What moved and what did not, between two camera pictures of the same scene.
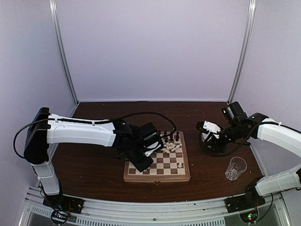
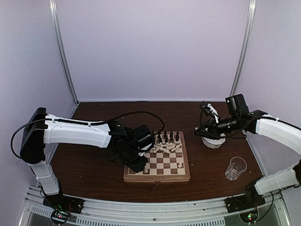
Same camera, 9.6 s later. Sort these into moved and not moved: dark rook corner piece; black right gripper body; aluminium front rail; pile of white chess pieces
Moved: black right gripper body
Not moved: pile of white chess pieces; aluminium front rail; dark rook corner piece
